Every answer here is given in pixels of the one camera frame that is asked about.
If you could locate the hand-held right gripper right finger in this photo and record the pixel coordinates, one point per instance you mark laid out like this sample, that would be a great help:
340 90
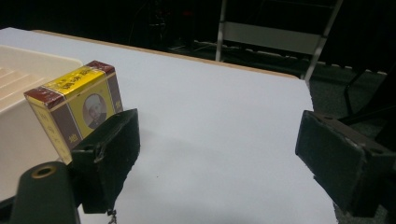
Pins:
339 161

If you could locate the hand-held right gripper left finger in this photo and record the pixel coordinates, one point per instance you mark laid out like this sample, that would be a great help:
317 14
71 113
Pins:
106 158

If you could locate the yellow and brown carton box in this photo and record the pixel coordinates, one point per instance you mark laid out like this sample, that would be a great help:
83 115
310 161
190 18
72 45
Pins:
73 105

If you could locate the cream plastic tray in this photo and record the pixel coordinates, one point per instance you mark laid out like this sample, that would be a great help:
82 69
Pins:
21 118

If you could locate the metal frame chair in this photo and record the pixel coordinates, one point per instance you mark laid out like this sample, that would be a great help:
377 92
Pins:
274 37

